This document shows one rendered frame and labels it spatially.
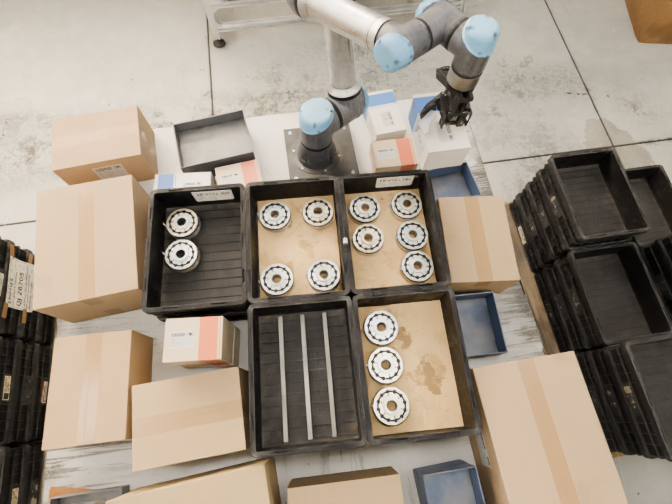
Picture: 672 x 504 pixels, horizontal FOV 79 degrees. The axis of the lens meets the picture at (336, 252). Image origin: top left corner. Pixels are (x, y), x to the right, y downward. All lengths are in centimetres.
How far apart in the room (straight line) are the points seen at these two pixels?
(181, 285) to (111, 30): 242
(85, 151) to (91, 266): 46
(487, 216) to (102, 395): 129
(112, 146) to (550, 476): 168
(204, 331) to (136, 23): 264
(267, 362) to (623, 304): 154
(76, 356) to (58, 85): 222
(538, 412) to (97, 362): 124
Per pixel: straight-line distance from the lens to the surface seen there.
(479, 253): 139
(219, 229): 142
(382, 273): 132
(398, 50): 95
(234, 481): 122
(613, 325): 210
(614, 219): 215
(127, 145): 165
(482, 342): 148
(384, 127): 164
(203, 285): 136
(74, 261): 147
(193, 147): 170
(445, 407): 129
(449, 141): 121
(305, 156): 155
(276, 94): 281
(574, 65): 339
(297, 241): 135
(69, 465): 159
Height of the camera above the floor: 208
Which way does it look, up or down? 69 degrees down
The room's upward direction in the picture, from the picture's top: 2 degrees clockwise
